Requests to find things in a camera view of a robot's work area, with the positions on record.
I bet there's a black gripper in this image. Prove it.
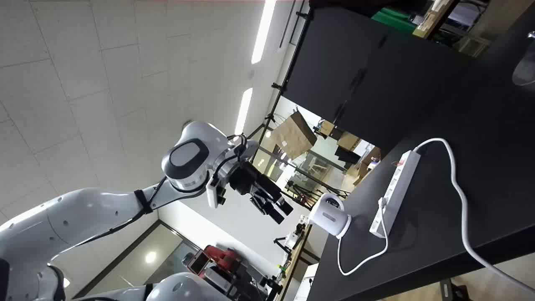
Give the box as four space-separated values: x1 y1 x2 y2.
228 164 292 224

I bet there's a white power strip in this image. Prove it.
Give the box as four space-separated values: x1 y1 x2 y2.
369 151 419 239

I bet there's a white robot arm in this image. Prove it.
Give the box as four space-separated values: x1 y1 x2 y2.
0 121 292 301

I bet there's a white electric kettle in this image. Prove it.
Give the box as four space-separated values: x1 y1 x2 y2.
309 193 351 239

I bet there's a red equipment cart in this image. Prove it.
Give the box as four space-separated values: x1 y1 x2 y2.
187 246 267 301

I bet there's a black backdrop panel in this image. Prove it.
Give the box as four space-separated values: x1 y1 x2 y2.
284 7 469 149

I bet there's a thin white kettle cable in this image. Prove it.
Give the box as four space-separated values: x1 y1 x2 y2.
334 198 391 278

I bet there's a black backdrop frame pole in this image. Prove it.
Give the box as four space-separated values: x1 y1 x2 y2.
244 0 309 139

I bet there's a white power strip cable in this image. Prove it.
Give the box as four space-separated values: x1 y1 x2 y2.
412 136 535 295

